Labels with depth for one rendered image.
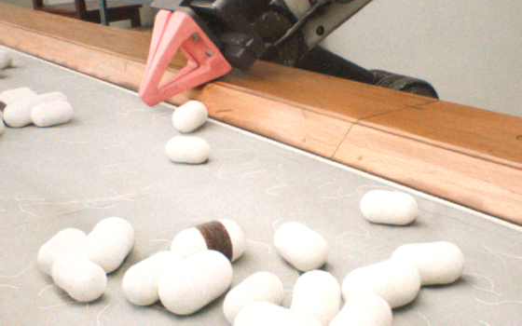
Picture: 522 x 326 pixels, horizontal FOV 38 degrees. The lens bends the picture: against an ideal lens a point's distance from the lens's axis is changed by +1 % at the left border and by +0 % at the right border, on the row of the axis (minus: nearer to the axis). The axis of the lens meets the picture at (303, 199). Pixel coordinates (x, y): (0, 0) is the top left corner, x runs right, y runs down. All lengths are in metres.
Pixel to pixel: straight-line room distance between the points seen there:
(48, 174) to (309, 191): 0.18
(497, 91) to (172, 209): 2.40
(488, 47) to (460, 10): 0.17
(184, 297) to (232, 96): 0.35
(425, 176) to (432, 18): 2.48
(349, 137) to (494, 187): 0.13
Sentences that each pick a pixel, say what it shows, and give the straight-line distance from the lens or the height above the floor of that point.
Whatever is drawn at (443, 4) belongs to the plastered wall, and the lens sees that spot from 2.90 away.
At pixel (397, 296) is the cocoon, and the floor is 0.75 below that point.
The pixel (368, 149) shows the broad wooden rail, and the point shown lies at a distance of 0.51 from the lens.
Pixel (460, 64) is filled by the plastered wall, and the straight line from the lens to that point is 2.88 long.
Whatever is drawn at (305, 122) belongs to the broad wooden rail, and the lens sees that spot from 0.57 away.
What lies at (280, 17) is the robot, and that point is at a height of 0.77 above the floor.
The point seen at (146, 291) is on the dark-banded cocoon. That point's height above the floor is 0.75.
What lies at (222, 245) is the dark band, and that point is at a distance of 0.36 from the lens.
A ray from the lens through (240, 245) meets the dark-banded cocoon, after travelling 0.37.
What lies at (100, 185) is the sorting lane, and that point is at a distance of 0.51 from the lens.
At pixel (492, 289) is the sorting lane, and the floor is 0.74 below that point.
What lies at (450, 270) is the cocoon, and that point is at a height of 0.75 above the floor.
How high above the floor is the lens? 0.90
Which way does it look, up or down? 21 degrees down
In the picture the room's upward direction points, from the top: 2 degrees counter-clockwise
